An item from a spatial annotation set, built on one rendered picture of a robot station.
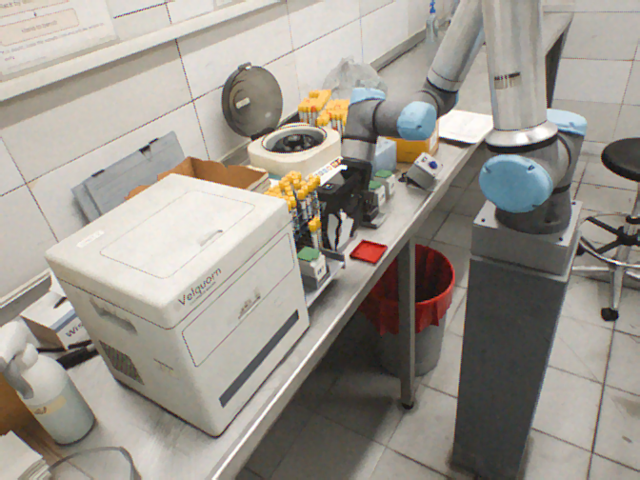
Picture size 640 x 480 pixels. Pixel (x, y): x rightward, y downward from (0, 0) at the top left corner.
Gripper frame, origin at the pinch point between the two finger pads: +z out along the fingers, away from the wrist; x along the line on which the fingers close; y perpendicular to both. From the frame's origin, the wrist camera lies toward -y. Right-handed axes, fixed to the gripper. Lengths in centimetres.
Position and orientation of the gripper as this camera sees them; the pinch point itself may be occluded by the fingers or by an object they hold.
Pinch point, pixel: (336, 250)
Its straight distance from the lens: 105.1
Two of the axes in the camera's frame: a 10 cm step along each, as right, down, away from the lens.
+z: -1.6, 9.7, 1.7
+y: 5.2, -0.7, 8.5
